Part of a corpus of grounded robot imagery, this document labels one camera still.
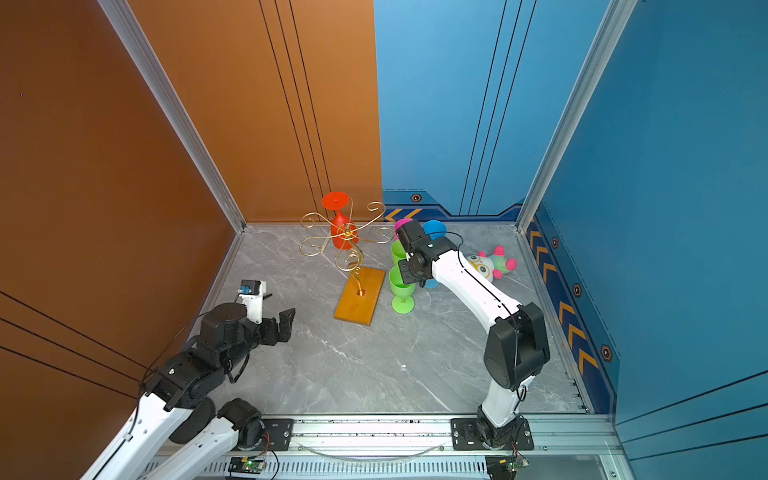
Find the green wine glass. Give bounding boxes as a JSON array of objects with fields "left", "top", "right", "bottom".
[
  {"left": 391, "top": 240, "right": 407, "bottom": 266},
  {"left": 388, "top": 266, "right": 415, "bottom": 314}
]

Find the circuit board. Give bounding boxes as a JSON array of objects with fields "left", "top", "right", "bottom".
[
  {"left": 227, "top": 456, "right": 266, "bottom": 478},
  {"left": 485, "top": 456, "right": 530, "bottom": 480}
]

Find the pink wine glass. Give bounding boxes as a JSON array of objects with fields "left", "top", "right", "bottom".
[{"left": 394, "top": 218, "right": 412, "bottom": 240}]

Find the left circuit board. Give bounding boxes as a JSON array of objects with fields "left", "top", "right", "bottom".
[{"left": 227, "top": 456, "right": 266, "bottom": 478}]

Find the white pink plush toy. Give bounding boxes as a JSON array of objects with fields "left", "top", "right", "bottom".
[{"left": 466, "top": 246, "right": 518, "bottom": 282}]

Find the wooden rack base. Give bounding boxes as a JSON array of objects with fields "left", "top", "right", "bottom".
[{"left": 334, "top": 267, "right": 386, "bottom": 326}]

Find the aluminium front rail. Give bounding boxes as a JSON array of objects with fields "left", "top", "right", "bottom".
[{"left": 193, "top": 414, "right": 633, "bottom": 479}]

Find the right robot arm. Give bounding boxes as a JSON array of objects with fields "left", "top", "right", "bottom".
[{"left": 396, "top": 220, "right": 551, "bottom": 452}]

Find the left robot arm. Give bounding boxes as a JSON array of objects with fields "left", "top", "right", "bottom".
[{"left": 84, "top": 303, "right": 296, "bottom": 479}]

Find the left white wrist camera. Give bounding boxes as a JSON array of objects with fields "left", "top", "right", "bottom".
[{"left": 237, "top": 280, "right": 265, "bottom": 324}]

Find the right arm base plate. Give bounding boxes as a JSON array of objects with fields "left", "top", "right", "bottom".
[{"left": 450, "top": 416, "right": 535, "bottom": 451}]

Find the right circuit board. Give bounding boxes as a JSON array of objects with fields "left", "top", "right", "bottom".
[{"left": 485, "top": 456, "right": 530, "bottom": 480}]

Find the gold wire glass rack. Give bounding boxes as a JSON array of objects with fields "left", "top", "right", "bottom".
[{"left": 299, "top": 191, "right": 394, "bottom": 297}]

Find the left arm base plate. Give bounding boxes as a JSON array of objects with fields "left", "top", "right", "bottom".
[{"left": 209, "top": 417, "right": 295, "bottom": 453}]

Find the red wine glass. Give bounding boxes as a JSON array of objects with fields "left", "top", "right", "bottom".
[{"left": 322, "top": 191, "right": 359, "bottom": 250}]

